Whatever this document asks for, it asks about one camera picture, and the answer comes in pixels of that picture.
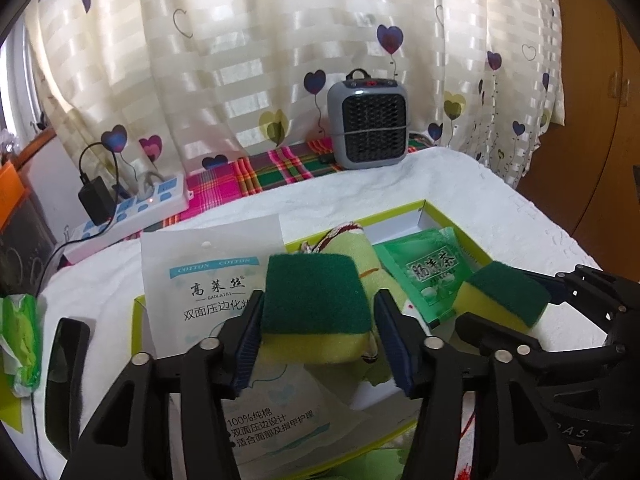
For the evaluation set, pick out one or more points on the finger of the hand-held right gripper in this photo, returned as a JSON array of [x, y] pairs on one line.
[[492, 335], [575, 287]]

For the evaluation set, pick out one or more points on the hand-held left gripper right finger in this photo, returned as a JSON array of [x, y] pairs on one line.
[[395, 345]]

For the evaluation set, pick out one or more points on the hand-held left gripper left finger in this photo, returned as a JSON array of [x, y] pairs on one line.
[[247, 345]]

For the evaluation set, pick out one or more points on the yellow and green sponge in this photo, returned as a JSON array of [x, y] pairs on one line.
[[505, 290], [315, 300]]

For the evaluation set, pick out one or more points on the white cotton pad bag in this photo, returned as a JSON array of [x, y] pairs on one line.
[[200, 280]]

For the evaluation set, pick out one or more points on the green tea sachet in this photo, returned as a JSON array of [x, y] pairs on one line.
[[430, 270]]

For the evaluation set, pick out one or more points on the yellow-green cardboard box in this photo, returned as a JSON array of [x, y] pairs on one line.
[[435, 217]]

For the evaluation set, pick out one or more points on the rolled green towel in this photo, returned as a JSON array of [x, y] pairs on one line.
[[350, 250]]

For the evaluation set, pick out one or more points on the light green plastic bag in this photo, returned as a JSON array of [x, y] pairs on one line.
[[380, 462]]

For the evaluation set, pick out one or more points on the wooden cabinet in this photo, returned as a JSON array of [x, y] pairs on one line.
[[590, 160]]

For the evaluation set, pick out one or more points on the white and blue power strip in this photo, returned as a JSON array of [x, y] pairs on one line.
[[160, 197]]

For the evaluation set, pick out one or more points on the colourful plaid cloth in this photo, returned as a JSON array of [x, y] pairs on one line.
[[280, 165]]

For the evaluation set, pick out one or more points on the black smartphone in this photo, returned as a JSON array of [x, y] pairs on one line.
[[65, 375]]

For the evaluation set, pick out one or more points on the black power adapter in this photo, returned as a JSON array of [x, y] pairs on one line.
[[95, 200]]

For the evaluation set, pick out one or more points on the grey mini heater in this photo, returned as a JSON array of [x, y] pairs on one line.
[[367, 125]]

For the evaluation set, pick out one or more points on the green tissue pack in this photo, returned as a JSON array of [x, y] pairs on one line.
[[25, 340]]

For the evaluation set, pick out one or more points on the patterned board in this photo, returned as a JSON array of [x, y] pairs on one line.
[[25, 245]]

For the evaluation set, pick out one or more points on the orange box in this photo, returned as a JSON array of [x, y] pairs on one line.
[[10, 195]]

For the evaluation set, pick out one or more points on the cream heart print curtain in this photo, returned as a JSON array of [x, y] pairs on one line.
[[225, 60]]

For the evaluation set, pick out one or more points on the wooden window sill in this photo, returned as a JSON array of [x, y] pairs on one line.
[[37, 142]]

